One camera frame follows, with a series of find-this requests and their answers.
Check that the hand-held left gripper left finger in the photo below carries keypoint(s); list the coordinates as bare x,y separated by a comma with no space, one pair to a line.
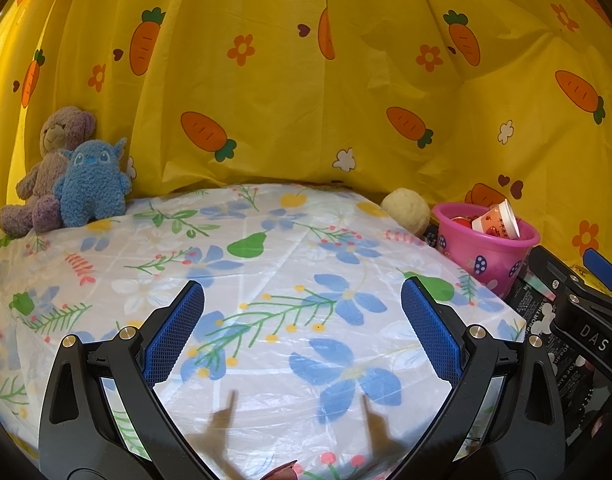
173,330

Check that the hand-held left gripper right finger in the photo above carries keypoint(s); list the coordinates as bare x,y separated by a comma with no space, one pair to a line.
430,330

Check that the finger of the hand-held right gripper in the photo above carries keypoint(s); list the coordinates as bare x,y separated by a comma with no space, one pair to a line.
603,267
548,275

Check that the pink plastic bucket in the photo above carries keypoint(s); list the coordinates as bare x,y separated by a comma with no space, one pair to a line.
490,265

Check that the apple print paper cup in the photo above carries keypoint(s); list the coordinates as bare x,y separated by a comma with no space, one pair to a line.
500,222

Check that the red paper cup white inside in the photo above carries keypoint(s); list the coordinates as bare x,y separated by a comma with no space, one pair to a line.
460,222

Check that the person's right hand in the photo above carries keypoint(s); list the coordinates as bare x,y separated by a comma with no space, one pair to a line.
599,427

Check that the cream plush ball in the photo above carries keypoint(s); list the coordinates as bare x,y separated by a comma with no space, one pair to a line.
405,210

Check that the floral plastic tablecloth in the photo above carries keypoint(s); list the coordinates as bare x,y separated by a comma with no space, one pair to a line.
286,260

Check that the blue plush monster toy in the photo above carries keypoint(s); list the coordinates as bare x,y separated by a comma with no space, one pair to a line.
91,185

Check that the dark red object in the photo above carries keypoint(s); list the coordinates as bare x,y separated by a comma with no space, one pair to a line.
283,472

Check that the purple teddy bear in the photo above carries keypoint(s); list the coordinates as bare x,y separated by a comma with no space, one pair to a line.
56,132

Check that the yellow carrot print curtain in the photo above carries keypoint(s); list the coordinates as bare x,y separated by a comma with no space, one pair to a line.
336,85

